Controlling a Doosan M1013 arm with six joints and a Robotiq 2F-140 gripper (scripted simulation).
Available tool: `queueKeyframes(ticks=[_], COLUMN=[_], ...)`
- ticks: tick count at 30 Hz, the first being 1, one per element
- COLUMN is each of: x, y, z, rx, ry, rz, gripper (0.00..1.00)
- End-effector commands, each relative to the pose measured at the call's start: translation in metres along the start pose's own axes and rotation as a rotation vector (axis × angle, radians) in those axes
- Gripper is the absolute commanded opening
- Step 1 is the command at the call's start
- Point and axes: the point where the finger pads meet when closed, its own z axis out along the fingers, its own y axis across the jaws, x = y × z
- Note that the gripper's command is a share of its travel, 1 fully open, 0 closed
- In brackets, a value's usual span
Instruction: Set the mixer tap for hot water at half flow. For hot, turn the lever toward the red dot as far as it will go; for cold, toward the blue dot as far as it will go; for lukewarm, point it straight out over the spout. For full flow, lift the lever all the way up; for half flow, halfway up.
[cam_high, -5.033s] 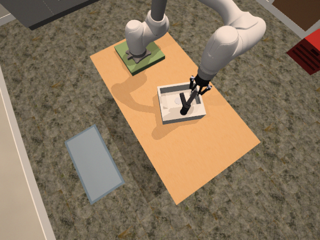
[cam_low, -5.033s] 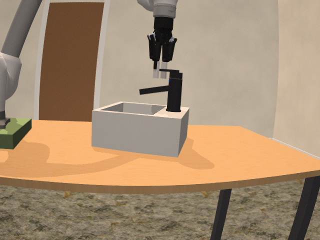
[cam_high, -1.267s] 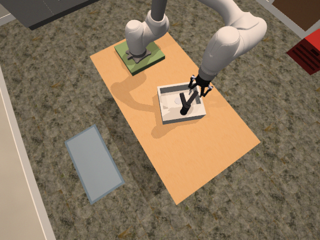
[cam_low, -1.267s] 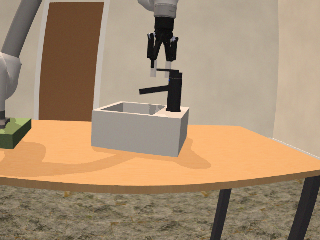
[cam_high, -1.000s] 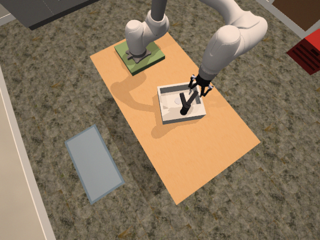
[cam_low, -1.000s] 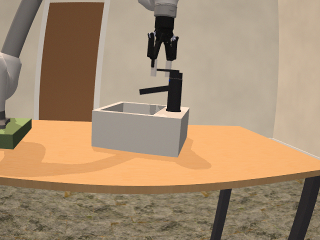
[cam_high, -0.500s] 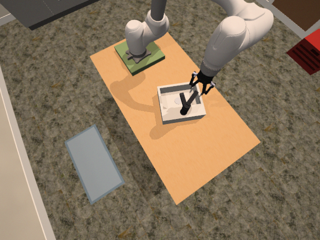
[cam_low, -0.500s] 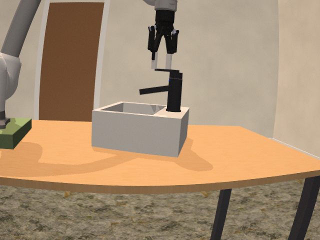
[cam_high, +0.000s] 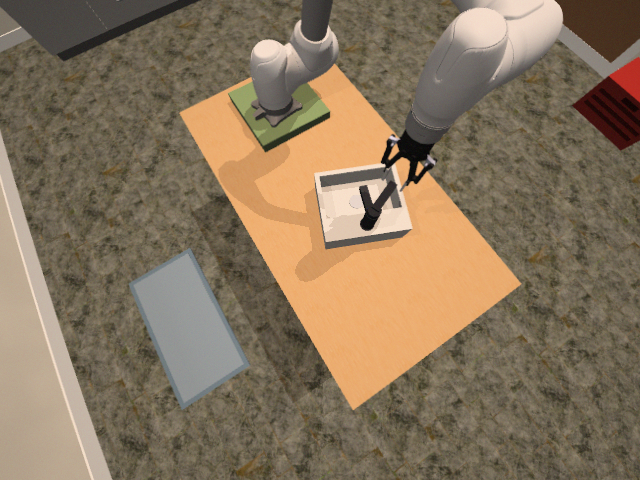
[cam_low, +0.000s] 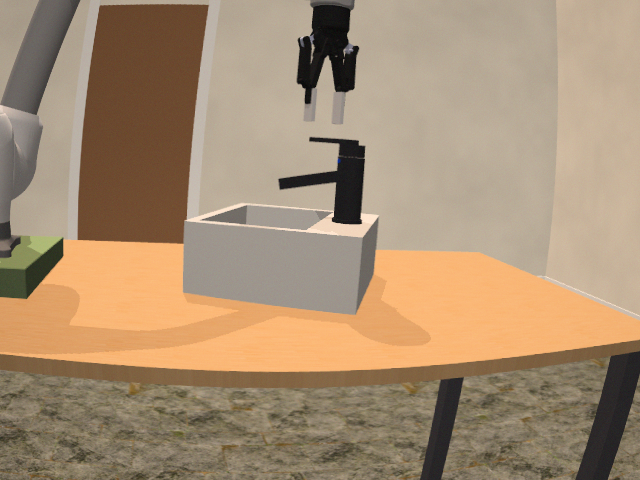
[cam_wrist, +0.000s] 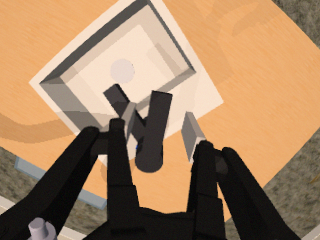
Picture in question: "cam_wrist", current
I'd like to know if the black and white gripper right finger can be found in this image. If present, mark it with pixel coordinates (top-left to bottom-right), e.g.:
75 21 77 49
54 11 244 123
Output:
181 111 301 240

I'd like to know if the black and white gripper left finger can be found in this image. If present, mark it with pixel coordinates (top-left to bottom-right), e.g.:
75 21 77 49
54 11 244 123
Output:
0 102 148 240

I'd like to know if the black mixer tap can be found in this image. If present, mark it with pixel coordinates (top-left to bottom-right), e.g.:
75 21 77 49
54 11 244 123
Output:
103 83 173 173

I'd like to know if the grey rectangular sink basin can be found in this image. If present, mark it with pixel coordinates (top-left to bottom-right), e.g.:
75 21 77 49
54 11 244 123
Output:
28 0 224 139

